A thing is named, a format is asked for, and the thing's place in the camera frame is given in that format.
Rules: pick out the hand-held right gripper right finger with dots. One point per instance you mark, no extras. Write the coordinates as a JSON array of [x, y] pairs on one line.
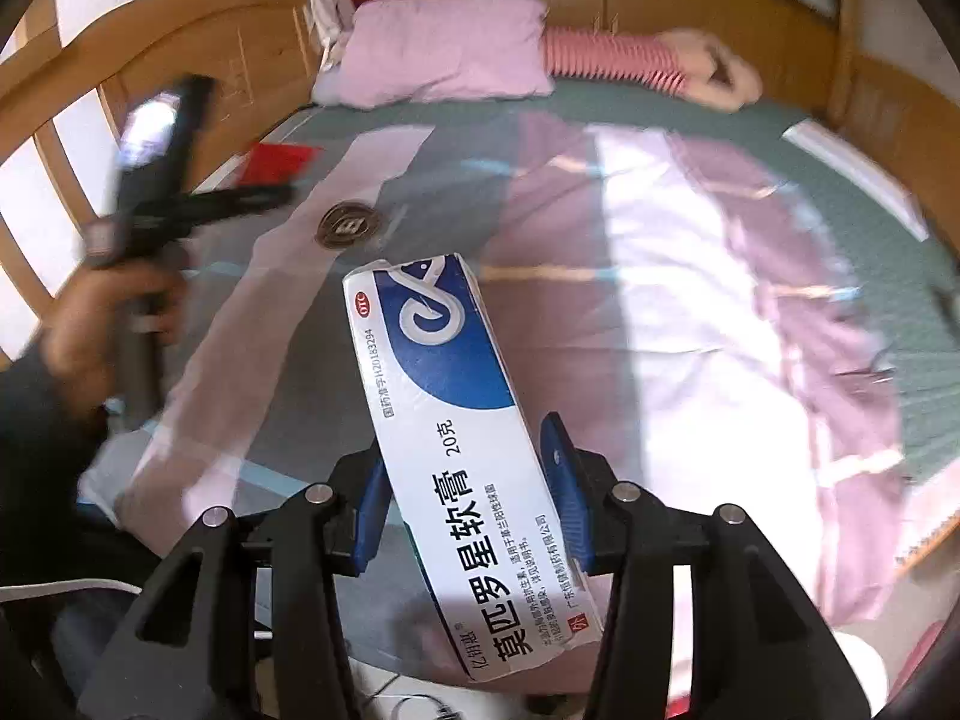
[[568, 499]]

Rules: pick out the blue and white medicine box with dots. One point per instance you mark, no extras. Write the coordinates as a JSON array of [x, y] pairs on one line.
[[457, 465]]

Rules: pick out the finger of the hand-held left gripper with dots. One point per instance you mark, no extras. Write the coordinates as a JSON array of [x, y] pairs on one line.
[[240, 202]]

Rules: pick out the white hanging cloth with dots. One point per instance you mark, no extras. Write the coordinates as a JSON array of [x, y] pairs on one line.
[[319, 0]]

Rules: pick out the green bed sheet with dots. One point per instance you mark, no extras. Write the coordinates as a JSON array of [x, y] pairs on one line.
[[825, 240]]

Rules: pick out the wooden bed headboard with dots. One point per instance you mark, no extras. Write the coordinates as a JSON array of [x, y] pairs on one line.
[[82, 120]]

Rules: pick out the pink pillow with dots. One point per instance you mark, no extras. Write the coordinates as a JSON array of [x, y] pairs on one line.
[[442, 52]]

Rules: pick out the red striped plush doll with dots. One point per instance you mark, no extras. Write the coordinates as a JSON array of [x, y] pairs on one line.
[[637, 60]]

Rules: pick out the red packet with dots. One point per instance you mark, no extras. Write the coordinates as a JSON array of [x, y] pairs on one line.
[[281, 163]]

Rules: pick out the pink patchwork blanket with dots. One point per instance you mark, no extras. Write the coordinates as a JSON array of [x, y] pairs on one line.
[[637, 315]]

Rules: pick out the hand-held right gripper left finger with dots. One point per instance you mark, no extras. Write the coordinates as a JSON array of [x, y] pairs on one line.
[[371, 514]]

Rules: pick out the white flat board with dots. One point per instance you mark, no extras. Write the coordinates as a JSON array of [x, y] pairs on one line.
[[855, 172]]

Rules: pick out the person's left hand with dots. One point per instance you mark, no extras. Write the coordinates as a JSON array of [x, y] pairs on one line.
[[86, 322]]

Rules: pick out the person's left forearm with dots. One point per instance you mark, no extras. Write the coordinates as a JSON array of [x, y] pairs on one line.
[[52, 465]]

